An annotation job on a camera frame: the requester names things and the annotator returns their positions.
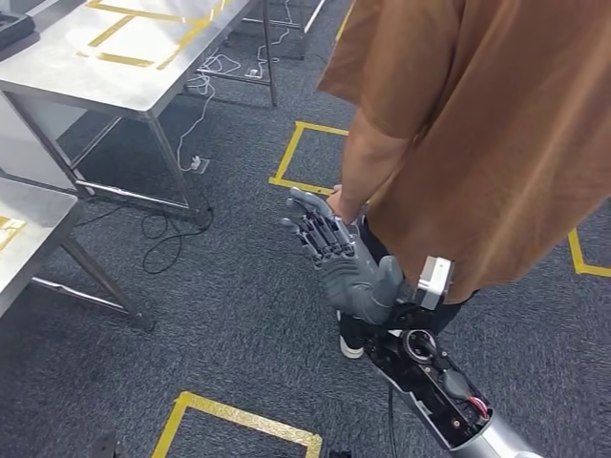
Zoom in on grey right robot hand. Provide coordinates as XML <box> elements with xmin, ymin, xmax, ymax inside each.
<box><xmin>281</xmin><ymin>187</ymin><xmax>404</xmax><ymax>326</ymax></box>

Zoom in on person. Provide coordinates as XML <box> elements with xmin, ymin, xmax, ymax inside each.
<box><xmin>317</xmin><ymin>0</ymin><xmax>611</xmax><ymax>361</ymax></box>

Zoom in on yellow floor tape outline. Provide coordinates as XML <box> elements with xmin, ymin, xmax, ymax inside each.
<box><xmin>568</xmin><ymin>227</ymin><xmax>611</xmax><ymax>280</ymax></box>

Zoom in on steel table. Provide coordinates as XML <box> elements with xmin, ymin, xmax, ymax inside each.
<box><xmin>0</xmin><ymin>0</ymin><xmax>280</xmax><ymax>230</ymax></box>

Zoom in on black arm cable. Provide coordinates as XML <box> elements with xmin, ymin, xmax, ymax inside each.
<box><xmin>387</xmin><ymin>385</ymin><xmax>398</xmax><ymax>458</ymax></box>

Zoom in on white floor cable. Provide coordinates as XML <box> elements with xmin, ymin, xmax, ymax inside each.
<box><xmin>244</xmin><ymin>0</ymin><xmax>293</xmax><ymax>80</ymax></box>
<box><xmin>177</xmin><ymin>47</ymin><xmax>244</xmax><ymax>173</ymax></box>

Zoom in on grey metal table frame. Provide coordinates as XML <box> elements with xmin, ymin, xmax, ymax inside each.
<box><xmin>233</xmin><ymin>0</ymin><xmax>330</xmax><ymax>61</ymax></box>

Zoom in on black floor cable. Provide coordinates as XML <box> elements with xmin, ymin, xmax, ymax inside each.
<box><xmin>73</xmin><ymin>196</ymin><xmax>213</xmax><ymax>276</ymax></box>

